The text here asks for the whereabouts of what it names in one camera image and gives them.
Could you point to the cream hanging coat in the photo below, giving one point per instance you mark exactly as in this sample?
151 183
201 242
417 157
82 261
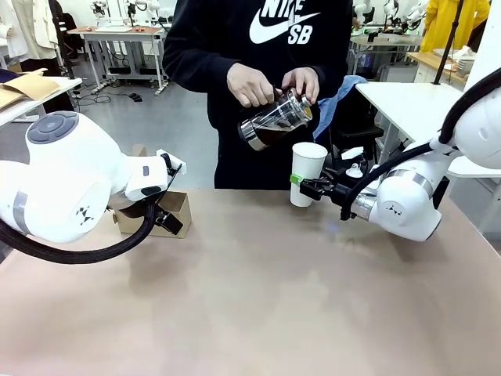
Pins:
39 27

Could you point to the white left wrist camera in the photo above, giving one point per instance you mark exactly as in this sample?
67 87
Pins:
172 156

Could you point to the brown cardboard envelope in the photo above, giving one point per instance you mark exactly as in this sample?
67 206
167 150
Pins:
27 88

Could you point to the wooden top workbench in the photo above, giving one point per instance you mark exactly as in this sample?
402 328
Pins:
430 60

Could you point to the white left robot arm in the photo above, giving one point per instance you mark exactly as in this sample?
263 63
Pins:
58 176

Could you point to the person's left forearm black sleeve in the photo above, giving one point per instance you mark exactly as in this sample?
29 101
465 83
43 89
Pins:
332 74

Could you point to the black hanging coat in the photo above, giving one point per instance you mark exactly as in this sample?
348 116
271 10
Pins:
64 27

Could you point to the stack of white bowls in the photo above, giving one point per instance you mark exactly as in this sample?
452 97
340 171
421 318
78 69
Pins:
465 62

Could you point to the black chair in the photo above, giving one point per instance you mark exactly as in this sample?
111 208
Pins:
358 117

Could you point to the black Nike hoodie torso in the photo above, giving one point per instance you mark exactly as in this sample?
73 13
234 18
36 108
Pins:
235 23

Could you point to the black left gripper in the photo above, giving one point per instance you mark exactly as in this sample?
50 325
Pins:
129 209

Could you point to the white side table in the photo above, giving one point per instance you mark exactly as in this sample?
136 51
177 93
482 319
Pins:
411 102

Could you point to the black tripod pole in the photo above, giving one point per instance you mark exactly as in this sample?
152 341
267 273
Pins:
446 47

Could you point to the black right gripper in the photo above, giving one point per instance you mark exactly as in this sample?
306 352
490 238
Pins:
342 194

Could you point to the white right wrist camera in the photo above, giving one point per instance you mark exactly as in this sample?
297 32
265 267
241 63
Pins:
354 170

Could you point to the brown cardboard cup carrier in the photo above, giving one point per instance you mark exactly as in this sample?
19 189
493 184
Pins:
178 203

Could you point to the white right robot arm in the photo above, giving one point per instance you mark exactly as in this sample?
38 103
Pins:
403 196

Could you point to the grey frame lab table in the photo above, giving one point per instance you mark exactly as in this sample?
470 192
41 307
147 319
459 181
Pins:
125 39

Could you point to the person's right forearm black sleeve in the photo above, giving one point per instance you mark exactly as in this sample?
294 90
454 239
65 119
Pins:
192 70

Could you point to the glass french press with coffee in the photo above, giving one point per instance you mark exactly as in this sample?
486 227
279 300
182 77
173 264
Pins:
270 125

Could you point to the blue cloth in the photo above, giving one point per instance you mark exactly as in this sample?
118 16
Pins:
332 105

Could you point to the person's left hand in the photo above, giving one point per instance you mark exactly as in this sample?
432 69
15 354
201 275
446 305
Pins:
305 82

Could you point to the white paper cup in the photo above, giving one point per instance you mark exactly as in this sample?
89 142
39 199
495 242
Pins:
307 168

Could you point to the lab table with robots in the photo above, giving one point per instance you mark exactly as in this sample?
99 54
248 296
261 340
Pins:
387 39

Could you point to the person in yellow raincoat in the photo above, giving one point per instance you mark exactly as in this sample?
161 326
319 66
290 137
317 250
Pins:
450 27

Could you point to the person's right hand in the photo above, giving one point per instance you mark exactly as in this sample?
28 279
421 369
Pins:
250 84

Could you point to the white table with envelope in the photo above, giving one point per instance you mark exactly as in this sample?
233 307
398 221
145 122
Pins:
58 84

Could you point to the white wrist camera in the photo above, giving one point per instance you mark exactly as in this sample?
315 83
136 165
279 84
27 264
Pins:
354 170
172 156

